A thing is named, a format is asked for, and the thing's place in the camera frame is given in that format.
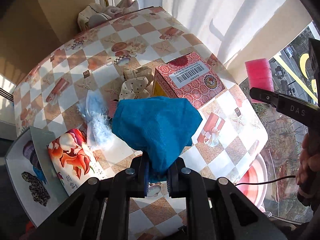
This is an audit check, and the pink foam block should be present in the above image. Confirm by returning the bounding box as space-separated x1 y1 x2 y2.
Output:
245 58 274 103

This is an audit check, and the blue cloth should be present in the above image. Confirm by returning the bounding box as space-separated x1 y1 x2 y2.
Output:
112 96 202 183
33 166 47 184

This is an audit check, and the white polka dot scrunchie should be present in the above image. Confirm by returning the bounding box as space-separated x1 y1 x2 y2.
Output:
119 77 150 101

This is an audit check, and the person's right hand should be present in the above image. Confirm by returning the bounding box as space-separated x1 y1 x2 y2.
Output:
296 131 319 206

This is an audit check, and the checkered patterned tablecloth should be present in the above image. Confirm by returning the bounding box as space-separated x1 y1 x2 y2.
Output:
14 7 268 239

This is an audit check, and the floral tissue pack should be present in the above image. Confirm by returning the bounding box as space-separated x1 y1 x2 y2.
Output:
47 128 105 196

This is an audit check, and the red white basin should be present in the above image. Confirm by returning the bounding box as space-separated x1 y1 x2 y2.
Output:
236 154 267 212

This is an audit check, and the red patterned cardboard box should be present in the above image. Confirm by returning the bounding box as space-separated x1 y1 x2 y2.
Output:
152 52 226 109

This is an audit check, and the light blue fluffy item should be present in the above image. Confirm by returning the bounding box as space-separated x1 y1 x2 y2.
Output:
76 90 113 151

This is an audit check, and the white curtain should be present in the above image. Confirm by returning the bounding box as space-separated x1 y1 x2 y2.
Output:
95 0 286 63

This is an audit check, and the leopard print scrunchie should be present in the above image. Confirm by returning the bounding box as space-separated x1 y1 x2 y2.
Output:
21 172 50 207

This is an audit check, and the pink black knit sock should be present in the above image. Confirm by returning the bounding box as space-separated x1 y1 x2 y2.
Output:
22 141 39 166

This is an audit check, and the white cardboard storage box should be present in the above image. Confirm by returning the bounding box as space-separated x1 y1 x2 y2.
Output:
5 126 68 227

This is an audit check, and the pile of clothes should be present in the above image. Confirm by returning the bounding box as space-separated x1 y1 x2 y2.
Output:
77 0 139 32

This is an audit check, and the black cable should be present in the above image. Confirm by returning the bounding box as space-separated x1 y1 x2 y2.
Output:
235 175 298 186

